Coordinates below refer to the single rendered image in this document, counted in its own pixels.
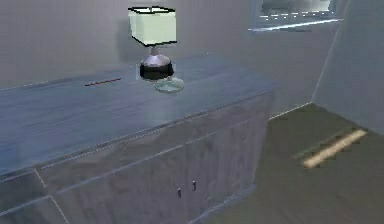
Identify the table lamp with pale shade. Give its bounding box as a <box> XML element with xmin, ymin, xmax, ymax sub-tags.
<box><xmin>127</xmin><ymin>5</ymin><xmax>185</xmax><ymax>94</ymax></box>

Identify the thin red pencil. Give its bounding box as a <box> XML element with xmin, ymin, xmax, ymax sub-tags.
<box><xmin>84</xmin><ymin>77</ymin><xmax>123</xmax><ymax>88</ymax></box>

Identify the grey wooden cupboard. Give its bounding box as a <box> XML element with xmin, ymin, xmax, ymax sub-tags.
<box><xmin>0</xmin><ymin>52</ymin><xmax>278</xmax><ymax>224</ymax></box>

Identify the window with pale sill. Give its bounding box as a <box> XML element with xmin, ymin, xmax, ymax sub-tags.
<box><xmin>247</xmin><ymin>0</ymin><xmax>344</xmax><ymax>34</ymax></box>

